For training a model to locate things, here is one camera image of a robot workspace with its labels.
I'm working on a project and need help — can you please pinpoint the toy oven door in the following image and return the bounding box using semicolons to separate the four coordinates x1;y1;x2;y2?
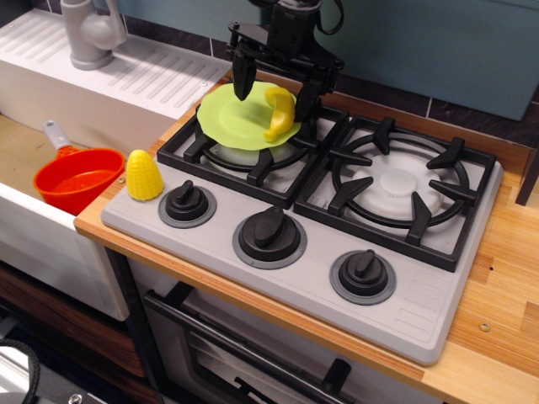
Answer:
139;282;438;403

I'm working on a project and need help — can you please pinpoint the black right burner grate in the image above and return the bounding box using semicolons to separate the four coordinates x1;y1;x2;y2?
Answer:
294;115;504;272

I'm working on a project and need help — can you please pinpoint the white toy sink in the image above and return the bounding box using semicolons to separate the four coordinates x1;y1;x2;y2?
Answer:
1;9;230;321

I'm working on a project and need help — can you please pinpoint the yellow toy banana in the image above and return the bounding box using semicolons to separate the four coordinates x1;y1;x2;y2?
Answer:
264;87;296;141

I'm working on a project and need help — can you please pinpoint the orange toy pot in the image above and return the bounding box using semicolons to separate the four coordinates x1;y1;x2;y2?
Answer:
34;120;125;215

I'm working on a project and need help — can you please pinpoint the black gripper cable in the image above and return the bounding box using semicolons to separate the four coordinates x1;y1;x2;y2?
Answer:
314;0;345;36

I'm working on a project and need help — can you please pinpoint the black left stove knob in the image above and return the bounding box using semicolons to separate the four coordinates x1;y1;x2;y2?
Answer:
158;180;217;229

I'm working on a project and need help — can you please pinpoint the black middle stove knob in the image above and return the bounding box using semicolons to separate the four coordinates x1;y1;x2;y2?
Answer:
232;206;307;270

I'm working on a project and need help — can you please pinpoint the grey toy faucet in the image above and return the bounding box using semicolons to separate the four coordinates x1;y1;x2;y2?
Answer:
60;0;127;71

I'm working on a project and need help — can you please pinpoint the black left burner grate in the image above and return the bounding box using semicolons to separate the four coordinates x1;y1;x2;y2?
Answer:
157;105;350;209

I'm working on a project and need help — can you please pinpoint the black stove knob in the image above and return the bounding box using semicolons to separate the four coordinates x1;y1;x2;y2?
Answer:
158;180;217;229
232;206;307;270
329;249;397;306

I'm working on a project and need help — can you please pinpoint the grey toy stove top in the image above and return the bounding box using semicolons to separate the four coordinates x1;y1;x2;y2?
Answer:
101;116;504;364

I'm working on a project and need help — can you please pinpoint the black burner grate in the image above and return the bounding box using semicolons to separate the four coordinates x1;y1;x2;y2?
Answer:
157;105;350;209
294;115;504;272

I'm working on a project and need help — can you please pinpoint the black right stove knob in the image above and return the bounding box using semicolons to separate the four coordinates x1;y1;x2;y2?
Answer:
329;249;397;306

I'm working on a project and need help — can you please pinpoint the black oven door handle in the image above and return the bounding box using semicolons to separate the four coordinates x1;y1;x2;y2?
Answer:
143;290;350;403

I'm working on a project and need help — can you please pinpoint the light green plastic plate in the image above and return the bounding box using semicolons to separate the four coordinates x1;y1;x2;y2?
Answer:
197;82;302;151

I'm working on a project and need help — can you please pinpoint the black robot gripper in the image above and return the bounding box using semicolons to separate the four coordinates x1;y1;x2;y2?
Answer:
227;1;344;122

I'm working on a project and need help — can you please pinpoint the yellow toy corn cob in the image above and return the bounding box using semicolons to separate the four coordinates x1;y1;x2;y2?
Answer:
125;150;164;201

